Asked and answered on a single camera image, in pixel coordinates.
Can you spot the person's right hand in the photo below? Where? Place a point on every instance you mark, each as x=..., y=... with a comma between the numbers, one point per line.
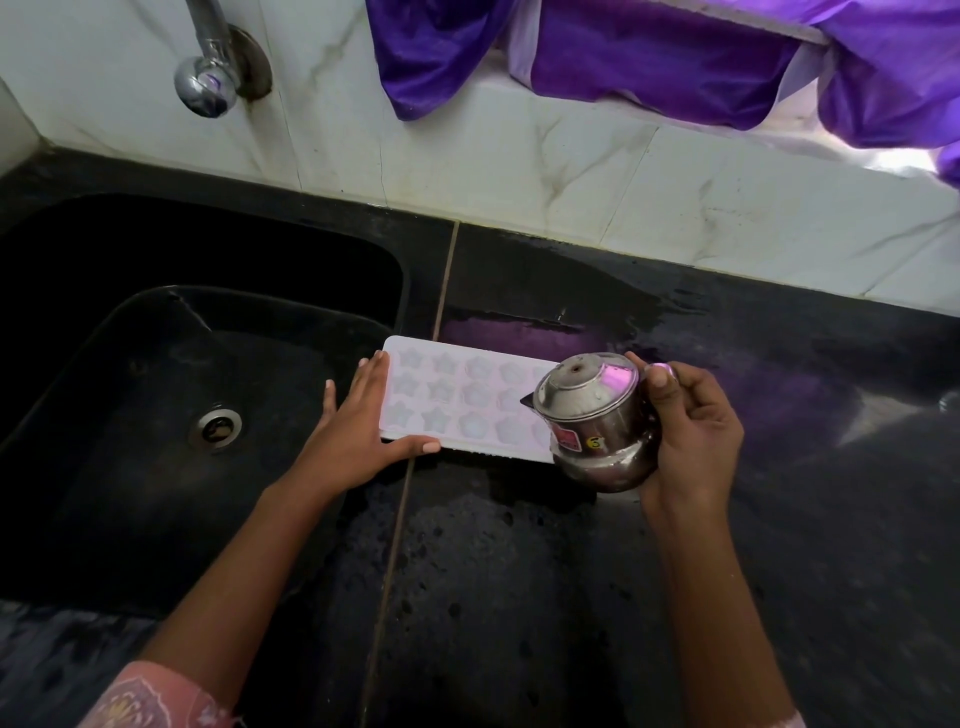
x=697, y=450

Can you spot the person's left hand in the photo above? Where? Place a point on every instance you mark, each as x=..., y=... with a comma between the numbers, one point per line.
x=356, y=442

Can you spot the steel sink drain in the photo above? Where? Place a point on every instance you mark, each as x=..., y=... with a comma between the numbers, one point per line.
x=216, y=427

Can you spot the chrome wall tap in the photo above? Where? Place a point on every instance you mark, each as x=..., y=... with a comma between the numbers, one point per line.
x=217, y=67

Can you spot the person's left forearm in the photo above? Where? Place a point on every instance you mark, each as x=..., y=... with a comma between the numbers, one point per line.
x=232, y=585

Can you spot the black sink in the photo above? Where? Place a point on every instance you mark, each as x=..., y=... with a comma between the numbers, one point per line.
x=150, y=450

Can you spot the person's right forearm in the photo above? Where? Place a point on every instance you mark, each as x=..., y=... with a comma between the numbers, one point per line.
x=720, y=622

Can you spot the purple curtain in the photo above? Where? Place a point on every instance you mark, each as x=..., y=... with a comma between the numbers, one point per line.
x=675, y=60

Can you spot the pink floral sleeve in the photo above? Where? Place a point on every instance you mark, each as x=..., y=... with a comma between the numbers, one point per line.
x=791, y=721
x=150, y=701

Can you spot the small steel pot with lid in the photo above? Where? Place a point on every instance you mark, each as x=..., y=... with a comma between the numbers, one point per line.
x=600, y=427

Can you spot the white ice tray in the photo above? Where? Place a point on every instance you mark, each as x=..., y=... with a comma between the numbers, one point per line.
x=450, y=397

